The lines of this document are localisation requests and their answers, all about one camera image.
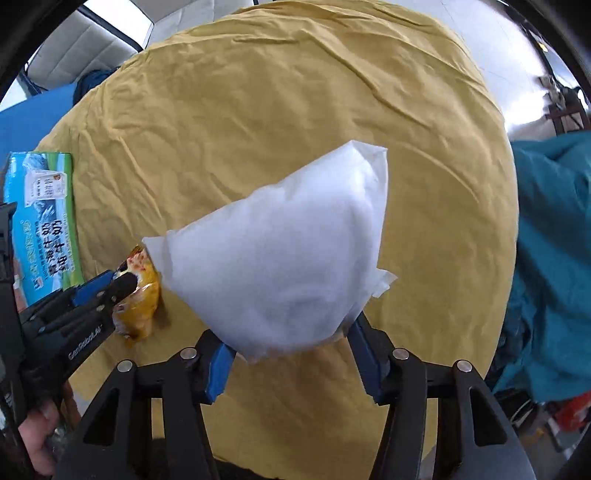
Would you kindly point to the person's left hand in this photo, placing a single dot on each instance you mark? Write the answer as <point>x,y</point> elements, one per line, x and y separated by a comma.
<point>39,438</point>

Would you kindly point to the white padded chair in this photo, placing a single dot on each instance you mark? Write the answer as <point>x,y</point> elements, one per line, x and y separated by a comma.
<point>78,50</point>
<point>138,18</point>

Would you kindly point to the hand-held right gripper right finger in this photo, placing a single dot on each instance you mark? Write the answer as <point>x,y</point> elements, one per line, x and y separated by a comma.
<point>369,369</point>

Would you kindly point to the dark blue knitted cloth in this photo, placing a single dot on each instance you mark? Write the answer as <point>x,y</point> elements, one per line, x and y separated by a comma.
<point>92,81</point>

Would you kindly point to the dark wooden chair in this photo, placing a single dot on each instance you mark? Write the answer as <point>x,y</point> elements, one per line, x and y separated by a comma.
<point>572,113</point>

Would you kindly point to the teal jacket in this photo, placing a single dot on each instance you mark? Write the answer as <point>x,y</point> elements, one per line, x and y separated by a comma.
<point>549,258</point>

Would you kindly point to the gold snack packet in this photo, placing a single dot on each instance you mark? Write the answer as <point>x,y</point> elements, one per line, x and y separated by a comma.
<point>141,314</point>

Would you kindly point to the blue foam mat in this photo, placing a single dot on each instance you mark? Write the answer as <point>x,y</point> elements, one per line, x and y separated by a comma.
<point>27,120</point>

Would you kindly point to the yellow tablecloth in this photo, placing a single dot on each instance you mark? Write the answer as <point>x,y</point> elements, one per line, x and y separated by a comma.
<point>300,92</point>

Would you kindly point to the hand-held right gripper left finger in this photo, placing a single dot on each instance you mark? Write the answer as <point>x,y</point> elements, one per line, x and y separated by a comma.
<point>220,369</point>

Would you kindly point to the printed cardboard box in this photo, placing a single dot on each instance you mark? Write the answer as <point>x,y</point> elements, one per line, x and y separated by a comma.
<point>46,207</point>

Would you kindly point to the white plastic bag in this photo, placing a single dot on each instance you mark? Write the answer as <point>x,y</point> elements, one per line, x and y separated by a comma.
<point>286,240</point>

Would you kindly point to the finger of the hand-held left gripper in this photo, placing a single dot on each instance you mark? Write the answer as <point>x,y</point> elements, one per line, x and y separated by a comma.
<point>124,284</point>
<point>92,288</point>

